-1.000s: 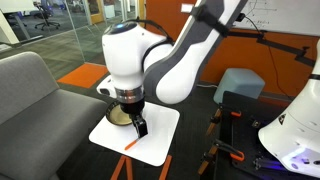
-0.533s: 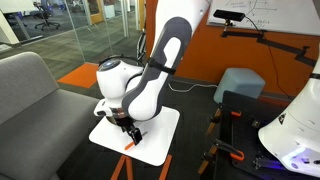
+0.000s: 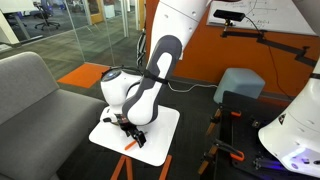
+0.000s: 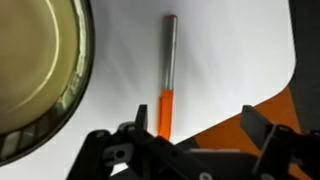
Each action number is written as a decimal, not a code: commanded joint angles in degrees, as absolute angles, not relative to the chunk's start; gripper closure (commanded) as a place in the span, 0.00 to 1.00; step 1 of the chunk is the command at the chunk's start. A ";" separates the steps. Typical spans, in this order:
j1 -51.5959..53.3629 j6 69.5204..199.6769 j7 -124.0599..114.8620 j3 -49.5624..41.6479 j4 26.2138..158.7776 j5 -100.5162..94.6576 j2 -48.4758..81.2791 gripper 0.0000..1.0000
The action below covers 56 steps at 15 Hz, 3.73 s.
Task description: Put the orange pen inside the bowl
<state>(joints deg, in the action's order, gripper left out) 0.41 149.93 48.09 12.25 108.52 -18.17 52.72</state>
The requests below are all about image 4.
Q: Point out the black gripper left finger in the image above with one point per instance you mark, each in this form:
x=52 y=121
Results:
x=142 y=118

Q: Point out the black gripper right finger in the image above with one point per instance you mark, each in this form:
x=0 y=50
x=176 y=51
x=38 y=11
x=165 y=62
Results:
x=258 y=125

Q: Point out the orange and silver pen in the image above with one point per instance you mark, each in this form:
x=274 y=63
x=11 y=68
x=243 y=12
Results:
x=168 y=66

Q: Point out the white square table top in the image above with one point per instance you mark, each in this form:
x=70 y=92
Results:
x=216 y=50

